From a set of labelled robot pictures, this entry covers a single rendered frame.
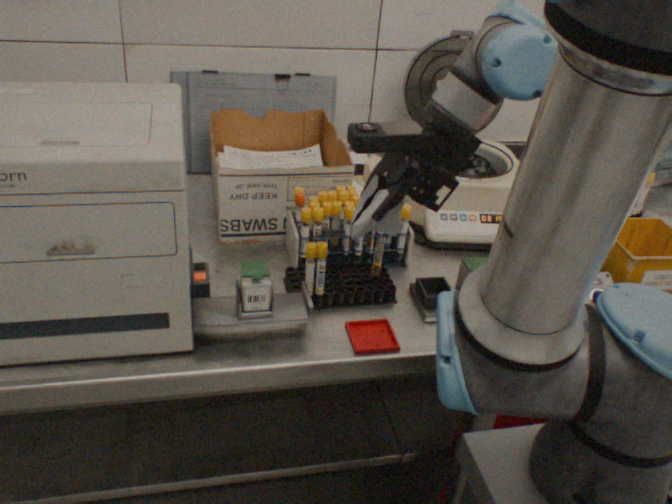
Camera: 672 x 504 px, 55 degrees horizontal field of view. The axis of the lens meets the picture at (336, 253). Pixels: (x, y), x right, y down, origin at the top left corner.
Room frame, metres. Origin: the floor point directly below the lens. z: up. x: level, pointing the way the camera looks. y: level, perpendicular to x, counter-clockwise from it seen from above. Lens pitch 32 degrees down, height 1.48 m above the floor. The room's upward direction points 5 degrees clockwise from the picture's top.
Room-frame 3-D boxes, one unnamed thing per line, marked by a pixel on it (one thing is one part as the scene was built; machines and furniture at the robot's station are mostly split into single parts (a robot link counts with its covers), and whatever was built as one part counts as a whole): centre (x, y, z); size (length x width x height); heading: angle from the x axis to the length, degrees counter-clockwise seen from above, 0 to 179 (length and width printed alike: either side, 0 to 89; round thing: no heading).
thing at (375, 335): (0.75, -0.06, 0.88); 0.07 x 0.07 x 0.01; 15
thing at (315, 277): (0.87, -0.01, 0.93); 0.17 x 0.09 x 0.11; 105
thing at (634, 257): (0.97, -0.52, 0.92); 0.13 x 0.13 x 0.10; 12
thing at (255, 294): (0.75, 0.11, 0.95); 0.05 x 0.04 x 0.06; 15
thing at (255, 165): (1.15, 0.13, 0.95); 0.29 x 0.25 x 0.15; 15
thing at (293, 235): (0.98, -0.02, 0.91); 0.20 x 0.10 x 0.07; 105
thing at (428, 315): (0.85, -0.16, 0.89); 0.09 x 0.05 x 0.04; 14
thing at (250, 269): (0.75, 0.11, 0.98); 0.05 x 0.04 x 0.01; 15
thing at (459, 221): (1.18, -0.23, 0.94); 0.30 x 0.24 x 0.12; 6
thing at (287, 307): (0.74, 0.13, 0.92); 0.21 x 0.07 x 0.05; 105
